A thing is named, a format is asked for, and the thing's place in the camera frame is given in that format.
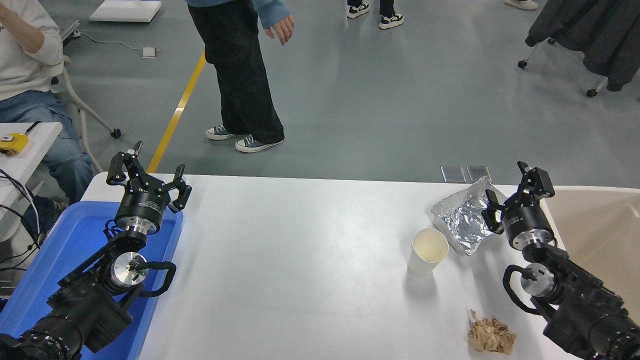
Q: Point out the yellow tape measure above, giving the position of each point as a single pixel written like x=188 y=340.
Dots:
x=12 y=144

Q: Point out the white wheeled chair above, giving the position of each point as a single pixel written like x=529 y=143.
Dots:
x=82 y=107

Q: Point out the dark coat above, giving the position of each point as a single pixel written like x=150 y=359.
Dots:
x=595 y=30

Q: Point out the crumpled foil tray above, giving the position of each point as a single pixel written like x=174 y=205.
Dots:
x=462 y=220

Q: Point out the metal floor plate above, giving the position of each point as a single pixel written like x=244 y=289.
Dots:
x=453 y=174
x=479 y=173

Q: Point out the large pale bin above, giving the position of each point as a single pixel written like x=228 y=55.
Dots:
x=600 y=225

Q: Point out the crumpled tan paper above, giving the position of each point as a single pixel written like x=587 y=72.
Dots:
x=490 y=336

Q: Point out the grey flat board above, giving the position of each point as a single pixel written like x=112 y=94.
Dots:
x=70 y=29

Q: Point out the person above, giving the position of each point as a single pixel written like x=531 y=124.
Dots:
x=522 y=4
x=245 y=75
x=390 y=20
x=30 y=70

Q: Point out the wheeled chair frame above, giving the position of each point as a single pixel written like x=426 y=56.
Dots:
x=531 y=54

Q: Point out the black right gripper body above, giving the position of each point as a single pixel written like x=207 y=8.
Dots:
x=527 y=220

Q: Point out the white side table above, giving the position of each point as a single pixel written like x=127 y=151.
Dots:
x=30 y=160

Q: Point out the white paper cup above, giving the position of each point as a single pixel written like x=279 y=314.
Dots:
x=422 y=262

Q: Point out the white power adapter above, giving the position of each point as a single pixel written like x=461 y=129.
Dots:
x=149 y=52

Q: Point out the blue plastic tray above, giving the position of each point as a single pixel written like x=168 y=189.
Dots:
x=75 y=235

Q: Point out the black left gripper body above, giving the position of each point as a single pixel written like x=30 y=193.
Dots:
x=142 y=205

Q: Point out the person's hand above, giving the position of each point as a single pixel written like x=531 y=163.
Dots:
x=282 y=27

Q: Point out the white flat board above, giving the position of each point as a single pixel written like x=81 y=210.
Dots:
x=125 y=10

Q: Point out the person's forearm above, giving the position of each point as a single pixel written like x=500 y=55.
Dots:
x=20 y=32

